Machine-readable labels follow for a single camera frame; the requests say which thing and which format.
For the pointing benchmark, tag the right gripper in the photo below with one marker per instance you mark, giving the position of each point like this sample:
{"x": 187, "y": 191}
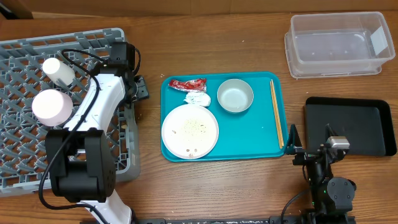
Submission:
{"x": 294, "y": 146}

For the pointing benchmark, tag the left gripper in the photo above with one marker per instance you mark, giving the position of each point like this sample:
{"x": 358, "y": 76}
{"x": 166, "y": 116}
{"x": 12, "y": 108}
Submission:
{"x": 141, "y": 88}

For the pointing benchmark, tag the white cup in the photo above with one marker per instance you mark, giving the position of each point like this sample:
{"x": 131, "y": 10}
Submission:
{"x": 57, "y": 70}

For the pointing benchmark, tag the grey bowl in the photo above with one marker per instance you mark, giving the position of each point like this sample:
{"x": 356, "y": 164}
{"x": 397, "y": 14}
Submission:
{"x": 235, "y": 95}

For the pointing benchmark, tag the grey plastic dish rack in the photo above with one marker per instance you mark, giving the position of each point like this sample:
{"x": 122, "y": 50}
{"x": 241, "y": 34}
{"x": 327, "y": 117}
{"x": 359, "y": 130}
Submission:
{"x": 23, "y": 157}

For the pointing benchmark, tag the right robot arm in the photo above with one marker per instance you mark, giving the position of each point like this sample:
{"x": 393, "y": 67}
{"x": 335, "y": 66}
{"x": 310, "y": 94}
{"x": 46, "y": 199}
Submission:
{"x": 331, "y": 196}

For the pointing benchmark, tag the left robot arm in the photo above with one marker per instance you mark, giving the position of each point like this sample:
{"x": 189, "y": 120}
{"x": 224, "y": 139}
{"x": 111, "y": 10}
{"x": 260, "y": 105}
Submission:
{"x": 81, "y": 172}

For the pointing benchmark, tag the wooden chopstick right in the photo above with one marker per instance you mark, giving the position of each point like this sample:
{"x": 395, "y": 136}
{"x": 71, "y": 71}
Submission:
{"x": 277, "y": 113}

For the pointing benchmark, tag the wooden chopstick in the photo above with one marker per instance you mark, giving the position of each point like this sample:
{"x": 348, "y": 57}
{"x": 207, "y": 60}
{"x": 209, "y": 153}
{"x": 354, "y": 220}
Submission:
{"x": 275, "y": 113}

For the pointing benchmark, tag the wooden chopstick left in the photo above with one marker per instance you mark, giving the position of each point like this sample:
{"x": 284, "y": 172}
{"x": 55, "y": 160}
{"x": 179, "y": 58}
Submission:
{"x": 275, "y": 113}

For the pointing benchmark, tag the black plastic tray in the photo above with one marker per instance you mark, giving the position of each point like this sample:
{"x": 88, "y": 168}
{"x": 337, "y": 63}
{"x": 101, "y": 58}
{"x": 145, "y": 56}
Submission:
{"x": 367, "y": 124}

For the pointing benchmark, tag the teal serving tray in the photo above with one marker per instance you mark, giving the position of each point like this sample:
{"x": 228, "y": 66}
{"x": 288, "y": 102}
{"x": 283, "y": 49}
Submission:
{"x": 251, "y": 134}

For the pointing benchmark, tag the red snack wrapper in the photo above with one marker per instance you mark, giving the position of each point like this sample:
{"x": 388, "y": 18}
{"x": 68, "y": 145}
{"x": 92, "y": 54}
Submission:
{"x": 195, "y": 85}

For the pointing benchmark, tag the crumpled white tissue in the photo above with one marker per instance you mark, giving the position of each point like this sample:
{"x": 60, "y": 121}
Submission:
{"x": 198, "y": 98}

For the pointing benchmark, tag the clear plastic storage bin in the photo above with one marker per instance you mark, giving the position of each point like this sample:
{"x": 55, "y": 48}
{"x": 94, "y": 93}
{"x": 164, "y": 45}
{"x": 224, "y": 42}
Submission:
{"x": 338, "y": 44}

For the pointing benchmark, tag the large white dirty plate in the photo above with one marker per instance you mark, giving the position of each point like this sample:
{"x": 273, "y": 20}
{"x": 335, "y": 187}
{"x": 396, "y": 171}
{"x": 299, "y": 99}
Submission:
{"x": 190, "y": 131}

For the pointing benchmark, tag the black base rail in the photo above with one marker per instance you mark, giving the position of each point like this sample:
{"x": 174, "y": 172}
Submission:
{"x": 217, "y": 221}

